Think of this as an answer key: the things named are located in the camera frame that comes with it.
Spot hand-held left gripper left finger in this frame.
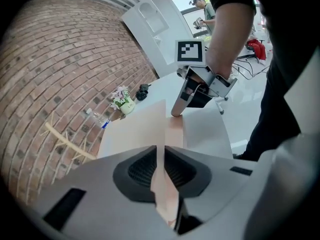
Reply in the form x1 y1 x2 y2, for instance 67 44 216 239
31 145 174 240

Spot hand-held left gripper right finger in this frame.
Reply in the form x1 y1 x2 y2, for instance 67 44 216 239
164 145 266 240

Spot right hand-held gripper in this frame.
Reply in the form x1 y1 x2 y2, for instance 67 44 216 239
170 39 239 117

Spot pink box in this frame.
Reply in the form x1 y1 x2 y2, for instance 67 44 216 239
96 98 189 231

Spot person's right forearm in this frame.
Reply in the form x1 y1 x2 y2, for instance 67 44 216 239
204 2 257 79

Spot white swivel chair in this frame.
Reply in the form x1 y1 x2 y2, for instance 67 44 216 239
215 94 230 116

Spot wooden tree-shaped rack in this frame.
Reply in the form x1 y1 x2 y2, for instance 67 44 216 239
39 109 98 185

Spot clear plastic water bottle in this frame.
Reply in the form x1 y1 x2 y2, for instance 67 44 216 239
84 108 111 130

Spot white potted flowers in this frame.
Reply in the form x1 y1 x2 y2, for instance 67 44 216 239
110 84 137 116

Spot white cabinet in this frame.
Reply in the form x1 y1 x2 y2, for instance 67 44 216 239
121 0 191 79

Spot person's black trousers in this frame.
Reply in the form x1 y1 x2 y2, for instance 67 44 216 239
240 63 304 160

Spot red bag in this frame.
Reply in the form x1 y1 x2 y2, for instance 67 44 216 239
245 38 267 61

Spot person's black shirt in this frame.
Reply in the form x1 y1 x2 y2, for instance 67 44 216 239
204 0 320 90

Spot black cable bundle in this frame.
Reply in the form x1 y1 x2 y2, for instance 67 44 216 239
135 83 152 102

